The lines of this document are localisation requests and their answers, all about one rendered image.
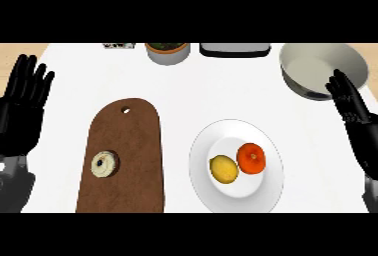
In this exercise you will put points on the potted plant in grey pot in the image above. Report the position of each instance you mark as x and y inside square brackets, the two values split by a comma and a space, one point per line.
[168, 52]

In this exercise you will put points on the white plate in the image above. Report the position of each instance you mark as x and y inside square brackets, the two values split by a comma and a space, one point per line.
[237, 166]

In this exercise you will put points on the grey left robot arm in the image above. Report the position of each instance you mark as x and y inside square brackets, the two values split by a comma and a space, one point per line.
[14, 185]

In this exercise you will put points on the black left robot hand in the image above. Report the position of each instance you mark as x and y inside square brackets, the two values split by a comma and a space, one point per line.
[17, 110]

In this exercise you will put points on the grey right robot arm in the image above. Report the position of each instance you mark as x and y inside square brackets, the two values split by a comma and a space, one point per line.
[371, 195]

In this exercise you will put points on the orange fruit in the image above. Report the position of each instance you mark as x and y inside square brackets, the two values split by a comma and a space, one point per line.
[252, 158]

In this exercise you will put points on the yellow lemon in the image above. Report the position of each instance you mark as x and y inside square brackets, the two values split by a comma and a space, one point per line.
[224, 169]

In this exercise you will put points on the grey bowl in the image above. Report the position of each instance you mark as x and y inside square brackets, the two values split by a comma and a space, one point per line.
[320, 68]

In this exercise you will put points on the dark grey rectangular tray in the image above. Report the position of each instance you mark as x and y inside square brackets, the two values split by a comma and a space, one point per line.
[236, 50]

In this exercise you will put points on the small patterned flat object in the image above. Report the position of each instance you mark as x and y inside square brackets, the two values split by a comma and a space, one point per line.
[119, 45]

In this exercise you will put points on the brown wooden cutting board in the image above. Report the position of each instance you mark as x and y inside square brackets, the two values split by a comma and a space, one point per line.
[126, 160]

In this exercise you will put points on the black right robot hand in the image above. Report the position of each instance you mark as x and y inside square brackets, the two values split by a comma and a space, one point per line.
[358, 133]

